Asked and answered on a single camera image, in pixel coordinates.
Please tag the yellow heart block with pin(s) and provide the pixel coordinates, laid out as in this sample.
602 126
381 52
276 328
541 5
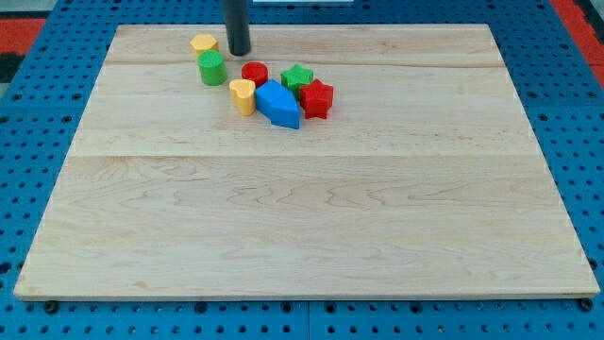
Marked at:
243 95

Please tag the blue cube block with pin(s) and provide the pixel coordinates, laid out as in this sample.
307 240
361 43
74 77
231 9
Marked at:
268 93

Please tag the green cylinder block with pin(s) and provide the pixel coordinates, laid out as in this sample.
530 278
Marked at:
212 68

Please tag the green star block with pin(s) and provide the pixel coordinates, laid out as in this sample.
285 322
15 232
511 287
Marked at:
296 77

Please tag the yellow hexagon block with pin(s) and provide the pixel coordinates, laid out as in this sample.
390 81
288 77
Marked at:
203 42

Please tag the light wooden board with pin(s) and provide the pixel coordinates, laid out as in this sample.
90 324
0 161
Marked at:
425 181

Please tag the red star block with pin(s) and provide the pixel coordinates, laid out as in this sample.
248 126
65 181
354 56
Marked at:
316 99

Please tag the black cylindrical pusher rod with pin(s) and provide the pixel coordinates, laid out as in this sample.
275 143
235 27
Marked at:
236 18

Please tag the red cylinder block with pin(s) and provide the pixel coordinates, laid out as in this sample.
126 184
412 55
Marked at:
255 71

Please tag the blue triangle block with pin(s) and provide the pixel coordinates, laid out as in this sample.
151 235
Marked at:
284 112

